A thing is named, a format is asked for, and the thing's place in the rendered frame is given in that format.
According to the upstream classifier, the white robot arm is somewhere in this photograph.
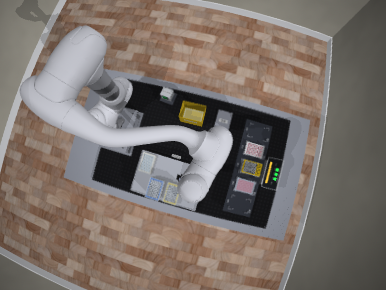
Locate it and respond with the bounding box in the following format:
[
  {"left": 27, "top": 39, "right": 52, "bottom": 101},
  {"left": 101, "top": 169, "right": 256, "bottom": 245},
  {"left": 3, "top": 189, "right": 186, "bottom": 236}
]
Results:
[{"left": 20, "top": 25, "right": 233, "bottom": 203}]

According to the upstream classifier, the pink and pale blue well plate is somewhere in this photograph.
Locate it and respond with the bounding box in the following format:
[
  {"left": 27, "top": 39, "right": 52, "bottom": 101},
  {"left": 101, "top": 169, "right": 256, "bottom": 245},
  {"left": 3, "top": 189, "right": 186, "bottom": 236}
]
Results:
[{"left": 234, "top": 177, "right": 256, "bottom": 195}]

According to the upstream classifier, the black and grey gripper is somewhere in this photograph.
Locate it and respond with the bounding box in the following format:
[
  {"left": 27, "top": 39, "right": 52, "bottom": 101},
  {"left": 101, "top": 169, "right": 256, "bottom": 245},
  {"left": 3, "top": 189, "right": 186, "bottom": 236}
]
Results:
[{"left": 176, "top": 174, "right": 183, "bottom": 182}]

